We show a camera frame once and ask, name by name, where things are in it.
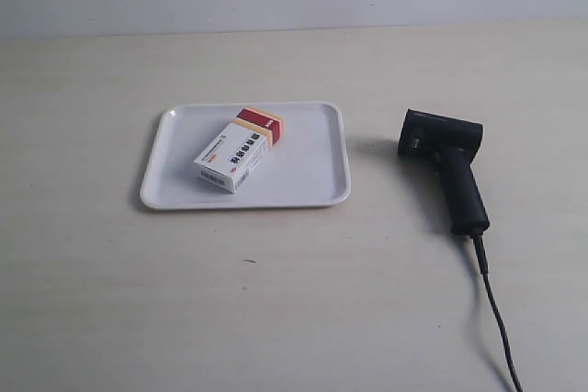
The white red medicine box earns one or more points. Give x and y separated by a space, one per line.
234 153

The black handheld barcode scanner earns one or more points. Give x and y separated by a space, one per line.
450 144

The white plastic tray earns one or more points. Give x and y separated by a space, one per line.
308 168

